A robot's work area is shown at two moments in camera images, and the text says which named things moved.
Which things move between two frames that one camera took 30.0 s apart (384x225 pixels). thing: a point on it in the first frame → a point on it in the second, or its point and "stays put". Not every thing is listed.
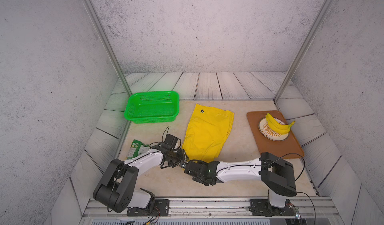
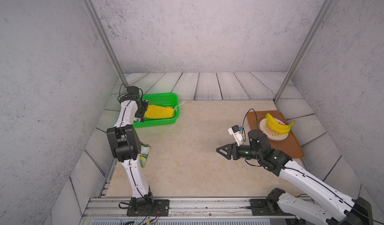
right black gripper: (201, 163) → (234, 147)
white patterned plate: (267, 132) stays put
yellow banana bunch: (280, 128) stays put
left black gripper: (182, 155) → (140, 117)
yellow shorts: (207, 133) → (158, 112)
